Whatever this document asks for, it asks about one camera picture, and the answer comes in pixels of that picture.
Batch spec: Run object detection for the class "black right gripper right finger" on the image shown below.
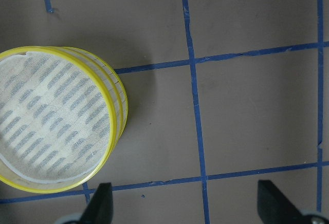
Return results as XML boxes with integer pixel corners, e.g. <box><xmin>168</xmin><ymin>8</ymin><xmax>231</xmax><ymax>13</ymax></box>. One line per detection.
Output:
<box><xmin>257</xmin><ymin>180</ymin><xmax>328</xmax><ymax>224</ymax></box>

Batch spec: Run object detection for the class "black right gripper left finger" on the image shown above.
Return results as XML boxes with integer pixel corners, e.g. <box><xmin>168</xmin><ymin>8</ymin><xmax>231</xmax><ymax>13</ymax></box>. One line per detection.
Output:
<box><xmin>55</xmin><ymin>182</ymin><xmax>113</xmax><ymax>224</ymax></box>

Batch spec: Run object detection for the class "yellow steamer basket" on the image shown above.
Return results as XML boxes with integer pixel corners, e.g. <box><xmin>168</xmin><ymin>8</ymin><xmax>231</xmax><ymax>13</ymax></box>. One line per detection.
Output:
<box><xmin>61</xmin><ymin>46</ymin><xmax>129</xmax><ymax>142</ymax></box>
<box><xmin>1</xmin><ymin>46</ymin><xmax>117</xmax><ymax>193</ymax></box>

